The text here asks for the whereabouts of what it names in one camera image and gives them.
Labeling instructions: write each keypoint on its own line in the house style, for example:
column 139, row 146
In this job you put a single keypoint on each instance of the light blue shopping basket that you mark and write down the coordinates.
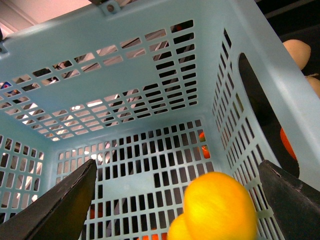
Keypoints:
column 157, row 92

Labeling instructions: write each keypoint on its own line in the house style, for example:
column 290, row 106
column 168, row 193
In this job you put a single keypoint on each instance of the yellow lemon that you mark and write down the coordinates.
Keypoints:
column 215, row 207

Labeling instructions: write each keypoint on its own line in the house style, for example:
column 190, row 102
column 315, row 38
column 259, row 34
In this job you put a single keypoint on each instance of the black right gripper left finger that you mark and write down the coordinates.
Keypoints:
column 60, row 213

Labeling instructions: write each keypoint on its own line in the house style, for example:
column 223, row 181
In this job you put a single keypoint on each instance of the front large orange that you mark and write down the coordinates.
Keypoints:
column 287, row 144

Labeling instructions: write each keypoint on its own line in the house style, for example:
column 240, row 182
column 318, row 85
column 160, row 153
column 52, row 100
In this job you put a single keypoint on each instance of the white pear left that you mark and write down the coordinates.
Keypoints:
column 299, row 51

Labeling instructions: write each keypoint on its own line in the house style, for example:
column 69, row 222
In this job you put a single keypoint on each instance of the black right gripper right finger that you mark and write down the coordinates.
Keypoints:
column 295, row 204

